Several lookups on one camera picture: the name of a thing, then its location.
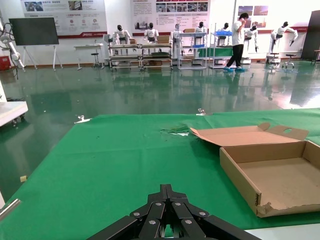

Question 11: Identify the silver metal rail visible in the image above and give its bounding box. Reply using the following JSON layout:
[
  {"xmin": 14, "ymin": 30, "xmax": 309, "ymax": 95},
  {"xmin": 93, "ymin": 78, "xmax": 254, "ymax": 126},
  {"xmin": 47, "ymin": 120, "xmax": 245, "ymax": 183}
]
[{"xmin": 0, "ymin": 198, "xmax": 23, "ymax": 221}]

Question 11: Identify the cardboard box with torn corner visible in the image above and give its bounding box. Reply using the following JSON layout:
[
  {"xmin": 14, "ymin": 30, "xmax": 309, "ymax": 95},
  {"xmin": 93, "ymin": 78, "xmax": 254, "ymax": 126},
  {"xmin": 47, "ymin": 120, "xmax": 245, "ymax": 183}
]
[{"xmin": 189, "ymin": 122, "xmax": 320, "ymax": 218}]

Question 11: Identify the aluminium frame rack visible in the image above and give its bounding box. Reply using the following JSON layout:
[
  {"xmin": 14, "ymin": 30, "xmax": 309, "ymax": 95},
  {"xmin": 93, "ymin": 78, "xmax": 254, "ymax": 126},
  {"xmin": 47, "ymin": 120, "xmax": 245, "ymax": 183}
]
[
  {"xmin": 140, "ymin": 42, "xmax": 174, "ymax": 71},
  {"xmin": 108, "ymin": 42, "xmax": 143, "ymax": 72}
]

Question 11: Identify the wall photo group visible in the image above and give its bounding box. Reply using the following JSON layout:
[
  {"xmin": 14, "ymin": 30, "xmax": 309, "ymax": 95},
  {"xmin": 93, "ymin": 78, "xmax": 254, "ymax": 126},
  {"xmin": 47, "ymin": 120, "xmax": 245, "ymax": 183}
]
[{"xmin": 238, "ymin": 5, "xmax": 270, "ymax": 29}]

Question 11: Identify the silver tablecloth clip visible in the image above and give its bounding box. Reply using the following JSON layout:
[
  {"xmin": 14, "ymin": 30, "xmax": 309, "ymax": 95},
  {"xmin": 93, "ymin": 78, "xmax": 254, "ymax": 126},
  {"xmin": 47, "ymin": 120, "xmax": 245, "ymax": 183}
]
[
  {"xmin": 73, "ymin": 114, "xmax": 91, "ymax": 125},
  {"xmin": 195, "ymin": 108, "xmax": 214, "ymax": 117}
]

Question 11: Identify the dark standing panel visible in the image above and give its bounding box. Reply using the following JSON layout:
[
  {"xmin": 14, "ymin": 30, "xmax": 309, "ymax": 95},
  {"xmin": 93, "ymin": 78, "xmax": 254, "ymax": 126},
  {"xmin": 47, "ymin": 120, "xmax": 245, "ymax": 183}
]
[{"xmin": 300, "ymin": 10, "xmax": 320, "ymax": 61}]

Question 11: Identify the green tablecloth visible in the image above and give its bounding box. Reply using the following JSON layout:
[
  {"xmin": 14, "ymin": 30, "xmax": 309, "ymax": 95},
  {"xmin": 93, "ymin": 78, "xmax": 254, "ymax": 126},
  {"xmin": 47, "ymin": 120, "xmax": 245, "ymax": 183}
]
[{"xmin": 0, "ymin": 107, "xmax": 320, "ymax": 240}]

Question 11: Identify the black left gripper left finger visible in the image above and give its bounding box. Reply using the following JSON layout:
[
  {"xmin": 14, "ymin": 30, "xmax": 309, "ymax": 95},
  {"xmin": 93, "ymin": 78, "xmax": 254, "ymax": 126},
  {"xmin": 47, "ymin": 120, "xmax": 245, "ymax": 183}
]
[{"xmin": 86, "ymin": 184, "xmax": 168, "ymax": 240}]

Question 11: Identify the wall poster with red stripe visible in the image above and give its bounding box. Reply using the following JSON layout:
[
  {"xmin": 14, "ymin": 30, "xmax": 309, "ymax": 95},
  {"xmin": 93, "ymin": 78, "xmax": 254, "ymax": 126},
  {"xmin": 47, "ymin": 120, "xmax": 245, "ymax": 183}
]
[{"xmin": 20, "ymin": 0, "xmax": 109, "ymax": 40}]

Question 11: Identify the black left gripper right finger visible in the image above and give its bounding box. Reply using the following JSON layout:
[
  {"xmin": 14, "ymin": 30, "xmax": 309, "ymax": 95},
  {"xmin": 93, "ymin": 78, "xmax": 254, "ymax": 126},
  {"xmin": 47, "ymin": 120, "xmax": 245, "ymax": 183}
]
[{"xmin": 166, "ymin": 184, "xmax": 261, "ymax": 240}]

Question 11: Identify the person in white shirt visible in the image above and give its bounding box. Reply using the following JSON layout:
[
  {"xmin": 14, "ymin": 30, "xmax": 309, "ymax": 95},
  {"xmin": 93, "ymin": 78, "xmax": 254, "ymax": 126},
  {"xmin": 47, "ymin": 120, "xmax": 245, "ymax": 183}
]
[{"xmin": 223, "ymin": 12, "xmax": 248, "ymax": 73}]

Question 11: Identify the black display on white stand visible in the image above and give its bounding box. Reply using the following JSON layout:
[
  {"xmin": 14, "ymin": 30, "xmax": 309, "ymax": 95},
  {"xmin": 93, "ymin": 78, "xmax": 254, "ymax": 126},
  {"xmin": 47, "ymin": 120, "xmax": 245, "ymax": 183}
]
[{"xmin": 8, "ymin": 16, "xmax": 64, "ymax": 71}]

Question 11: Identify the white wheeled table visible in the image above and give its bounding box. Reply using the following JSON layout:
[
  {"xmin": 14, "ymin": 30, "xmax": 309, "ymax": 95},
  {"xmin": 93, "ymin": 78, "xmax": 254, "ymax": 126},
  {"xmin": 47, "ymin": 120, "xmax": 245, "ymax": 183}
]
[{"xmin": 0, "ymin": 100, "xmax": 29, "ymax": 128}]

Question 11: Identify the white shelf cart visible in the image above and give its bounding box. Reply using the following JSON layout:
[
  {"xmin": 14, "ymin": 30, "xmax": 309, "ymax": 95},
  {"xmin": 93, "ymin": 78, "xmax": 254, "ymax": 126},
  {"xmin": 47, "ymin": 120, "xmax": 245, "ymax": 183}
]
[
  {"xmin": 176, "ymin": 31, "xmax": 209, "ymax": 70},
  {"xmin": 208, "ymin": 23, "xmax": 235, "ymax": 70}
]

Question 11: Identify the white humanoid robot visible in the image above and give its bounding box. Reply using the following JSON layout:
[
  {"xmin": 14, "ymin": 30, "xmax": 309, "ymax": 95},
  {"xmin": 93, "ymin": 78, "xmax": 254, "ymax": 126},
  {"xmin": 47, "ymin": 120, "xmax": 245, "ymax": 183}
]
[
  {"xmin": 269, "ymin": 21, "xmax": 300, "ymax": 55},
  {"xmin": 111, "ymin": 24, "xmax": 133, "ymax": 46},
  {"xmin": 194, "ymin": 21, "xmax": 208, "ymax": 34},
  {"xmin": 144, "ymin": 22, "xmax": 159, "ymax": 43},
  {"xmin": 217, "ymin": 22, "xmax": 232, "ymax": 46},
  {"xmin": 246, "ymin": 24, "xmax": 260, "ymax": 54}
]

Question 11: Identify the red cabinet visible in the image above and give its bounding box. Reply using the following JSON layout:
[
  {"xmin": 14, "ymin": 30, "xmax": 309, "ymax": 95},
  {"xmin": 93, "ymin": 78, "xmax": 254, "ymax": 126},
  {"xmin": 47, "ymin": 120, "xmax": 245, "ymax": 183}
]
[{"xmin": 0, "ymin": 55, "xmax": 12, "ymax": 72}]

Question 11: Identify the black round stool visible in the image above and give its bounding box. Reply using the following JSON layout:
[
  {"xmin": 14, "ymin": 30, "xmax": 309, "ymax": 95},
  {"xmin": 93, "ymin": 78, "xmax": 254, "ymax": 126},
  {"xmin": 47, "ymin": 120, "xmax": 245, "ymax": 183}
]
[
  {"xmin": 281, "ymin": 53, "xmax": 298, "ymax": 70},
  {"xmin": 90, "ymin": 51, "xmax": 103, "ymax": 69}
]

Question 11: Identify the white narrow table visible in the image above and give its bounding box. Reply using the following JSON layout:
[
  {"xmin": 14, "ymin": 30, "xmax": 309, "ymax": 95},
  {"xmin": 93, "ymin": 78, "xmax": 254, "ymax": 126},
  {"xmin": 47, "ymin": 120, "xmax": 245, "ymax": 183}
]
[{"xmin": 73, "ymin": 42, "xmax": 105, "ymax": 71}]

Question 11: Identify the wall poster with photo row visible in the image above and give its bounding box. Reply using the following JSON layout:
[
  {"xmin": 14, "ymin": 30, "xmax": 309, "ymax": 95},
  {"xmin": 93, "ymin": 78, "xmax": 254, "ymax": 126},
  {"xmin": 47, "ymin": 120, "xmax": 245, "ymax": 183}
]
[{"xmin": 130, "ymin": 0, "xmax": 211, "ymax": 38}]

